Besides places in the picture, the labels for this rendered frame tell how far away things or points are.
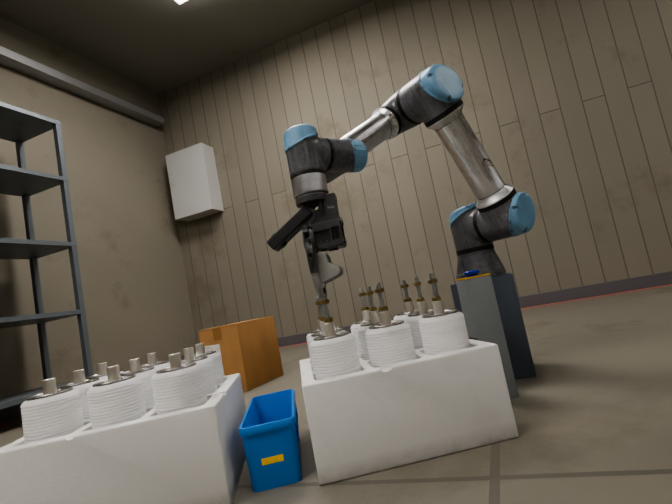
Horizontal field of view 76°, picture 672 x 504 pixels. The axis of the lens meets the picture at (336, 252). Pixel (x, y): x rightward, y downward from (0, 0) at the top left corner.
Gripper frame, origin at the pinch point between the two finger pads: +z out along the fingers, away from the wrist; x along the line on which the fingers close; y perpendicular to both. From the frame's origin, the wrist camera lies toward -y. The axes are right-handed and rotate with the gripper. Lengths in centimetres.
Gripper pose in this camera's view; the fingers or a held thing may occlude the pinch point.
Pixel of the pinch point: (319, 292)
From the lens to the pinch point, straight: 90.7
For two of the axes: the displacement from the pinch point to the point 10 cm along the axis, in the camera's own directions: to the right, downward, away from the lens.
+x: 1.2, 0.8, 9.9
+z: 1.9, 9.8, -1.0
